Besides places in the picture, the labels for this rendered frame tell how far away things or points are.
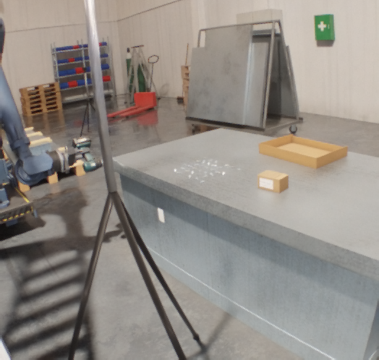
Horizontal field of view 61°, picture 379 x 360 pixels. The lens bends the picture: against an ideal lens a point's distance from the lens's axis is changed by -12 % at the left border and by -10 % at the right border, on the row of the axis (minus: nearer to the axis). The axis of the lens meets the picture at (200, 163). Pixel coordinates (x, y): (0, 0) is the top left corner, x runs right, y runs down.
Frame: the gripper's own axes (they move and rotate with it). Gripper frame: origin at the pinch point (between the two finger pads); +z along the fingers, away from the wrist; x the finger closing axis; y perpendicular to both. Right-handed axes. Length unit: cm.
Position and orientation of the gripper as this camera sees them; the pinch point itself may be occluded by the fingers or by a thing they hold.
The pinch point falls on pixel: (85, 152)
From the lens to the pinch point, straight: 219.8
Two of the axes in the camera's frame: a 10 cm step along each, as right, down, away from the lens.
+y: -5.2, -7.8, 3.3
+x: -3.8, 5.7, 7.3
